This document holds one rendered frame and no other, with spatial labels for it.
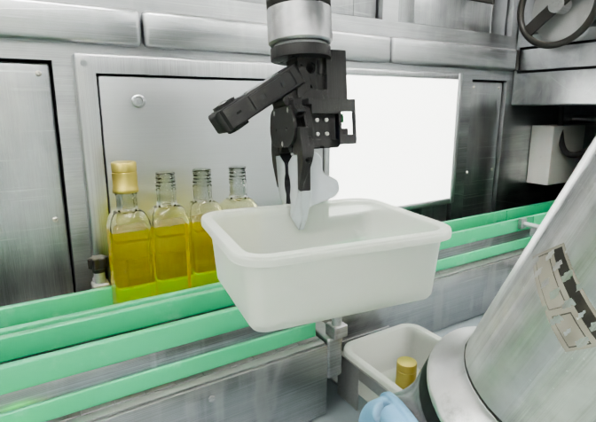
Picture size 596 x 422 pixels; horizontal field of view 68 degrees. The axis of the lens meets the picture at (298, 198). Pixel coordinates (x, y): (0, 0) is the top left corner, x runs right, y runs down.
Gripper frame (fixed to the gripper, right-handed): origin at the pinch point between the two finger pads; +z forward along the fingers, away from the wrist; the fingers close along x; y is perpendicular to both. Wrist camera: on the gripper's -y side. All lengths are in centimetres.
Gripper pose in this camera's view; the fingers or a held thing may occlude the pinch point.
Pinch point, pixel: (293, 219)
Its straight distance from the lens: 53.4
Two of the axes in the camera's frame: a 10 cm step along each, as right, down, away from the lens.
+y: 9.1, -0.9, 4.1
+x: -4.2, -0.7, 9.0
